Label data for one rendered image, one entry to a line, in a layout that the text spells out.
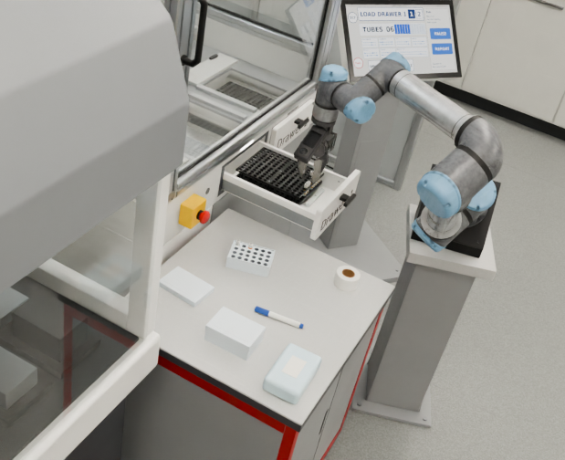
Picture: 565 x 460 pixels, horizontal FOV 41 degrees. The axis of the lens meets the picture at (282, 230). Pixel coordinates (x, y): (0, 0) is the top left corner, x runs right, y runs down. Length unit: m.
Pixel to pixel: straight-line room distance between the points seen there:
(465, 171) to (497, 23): 3.27
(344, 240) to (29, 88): 2.57
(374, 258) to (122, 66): 2.45
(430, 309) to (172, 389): 0.99
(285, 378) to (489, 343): 1.69
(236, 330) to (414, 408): 1.19
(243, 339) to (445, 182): 0.62
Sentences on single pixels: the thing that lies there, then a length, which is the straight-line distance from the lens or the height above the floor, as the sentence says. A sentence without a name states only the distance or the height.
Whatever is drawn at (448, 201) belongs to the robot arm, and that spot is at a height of 1.22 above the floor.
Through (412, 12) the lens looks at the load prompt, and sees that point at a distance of 3.11.
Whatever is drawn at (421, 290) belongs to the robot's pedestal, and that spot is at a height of 0.59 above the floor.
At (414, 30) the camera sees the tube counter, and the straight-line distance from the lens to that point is 3.10.
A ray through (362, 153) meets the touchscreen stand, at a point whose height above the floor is 0.56.
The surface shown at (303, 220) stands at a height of 0.86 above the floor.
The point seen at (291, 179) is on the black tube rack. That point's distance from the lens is 2.35.
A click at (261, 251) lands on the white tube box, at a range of 2.22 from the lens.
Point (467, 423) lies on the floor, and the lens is 3.06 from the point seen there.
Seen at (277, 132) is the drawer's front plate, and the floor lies 0.91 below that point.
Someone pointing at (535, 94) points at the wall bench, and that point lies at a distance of 5.15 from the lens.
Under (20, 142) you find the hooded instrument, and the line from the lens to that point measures 1.11.
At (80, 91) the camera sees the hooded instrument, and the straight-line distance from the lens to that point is 1.19.
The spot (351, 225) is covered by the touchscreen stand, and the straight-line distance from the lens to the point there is 3.50.
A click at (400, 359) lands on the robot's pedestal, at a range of 2.79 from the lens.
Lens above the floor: 2.16
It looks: 36 degrees down
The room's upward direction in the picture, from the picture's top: 12 degrees clockwise
